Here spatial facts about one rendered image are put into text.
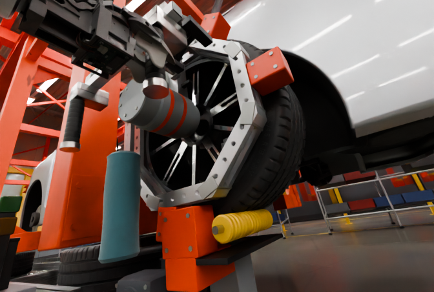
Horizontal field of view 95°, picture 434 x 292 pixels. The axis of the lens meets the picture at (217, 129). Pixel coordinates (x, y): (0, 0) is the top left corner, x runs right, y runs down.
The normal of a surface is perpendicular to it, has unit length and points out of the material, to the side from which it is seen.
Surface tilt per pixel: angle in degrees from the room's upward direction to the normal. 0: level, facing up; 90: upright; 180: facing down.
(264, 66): 90
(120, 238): 88
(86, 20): 90
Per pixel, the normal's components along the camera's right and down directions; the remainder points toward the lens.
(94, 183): 0.80, -0.35
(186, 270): -0.58, -0.26
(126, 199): 0.57, -0.37
